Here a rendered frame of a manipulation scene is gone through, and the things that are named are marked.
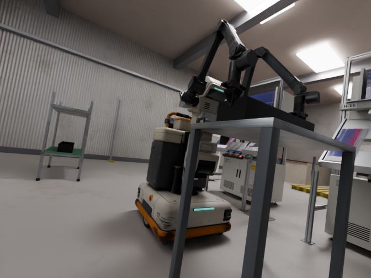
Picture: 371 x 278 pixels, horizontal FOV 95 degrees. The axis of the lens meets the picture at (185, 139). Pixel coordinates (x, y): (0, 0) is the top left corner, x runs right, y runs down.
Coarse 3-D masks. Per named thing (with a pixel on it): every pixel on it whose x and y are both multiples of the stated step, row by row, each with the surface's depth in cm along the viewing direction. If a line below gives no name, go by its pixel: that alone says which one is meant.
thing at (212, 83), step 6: (210, 78) 128; (210, 84) 123; (216, 84) 124; (210, 90) 126; (216, 90) 127; (222, 90) 128; (204, 96) 128; (210, 96) 129; (216, 96) 131; (222, 96) 132
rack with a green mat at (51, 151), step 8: (64, 112) 263; (72, 112) 244; (80, 112) 229; (88, 112) 230; (48, 120) 208; (56, 120) 282; (88, 120) 231; (48, 128) 208; (56, 128) 282; (88, 128) 231; (48, 152) 210; (56, 152) 220; (64, 152) 230; (72, 152) 243; (80, 152) 256; (40, 160) 206; (80, 160) 302; (40, 168) 206; (80, 168) 228; (80, 176) 229
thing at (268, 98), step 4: (268, 92) 253; (272, 92) 248; (252, 96) 276; (256, 96) 270; (260, 96) 264; (264, 96) 257; (268, 96) 252; (272, 96) 247; (260, 100) 263; (264, 100) 256; (268, 100) 251; (272, 100) 246; (268, 104) 250; (272, 104) 245
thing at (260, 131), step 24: (240, 120) 61; (264, 120) 52; (192, 144) 85; (264, 144) 51; (288, 144) 91; (312, 144) 75; (336, 144) 73; (192, 168) 85; (264, 168) 50; (264, 192) 49; (264, 216) 49; (336, 216) 84; (264, 240) 50; (336, 240) 83; (336, 264) 82
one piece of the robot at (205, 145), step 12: (192, 108) 132; (204, 108) 128; (216, 108) 134; (192, 120) 140; (204, 132) 132; (204, 144) 130; (216, 144) 136; (204, 156) 125; (216, 156) 131; (216, 168) 134
